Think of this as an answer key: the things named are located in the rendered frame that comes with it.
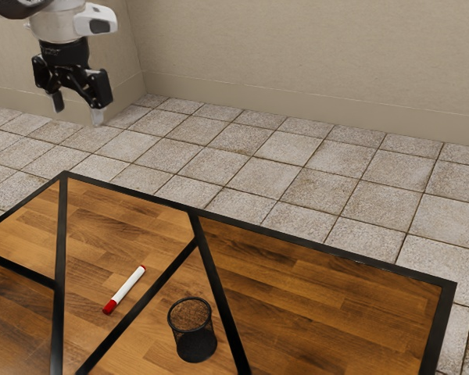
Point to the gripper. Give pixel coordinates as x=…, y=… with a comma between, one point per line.
x=64, y=52

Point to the white marker with red cap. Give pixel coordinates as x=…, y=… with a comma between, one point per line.
x=125, y=289

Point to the black mesh pen holder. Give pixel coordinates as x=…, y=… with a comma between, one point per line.
x=193, y=332

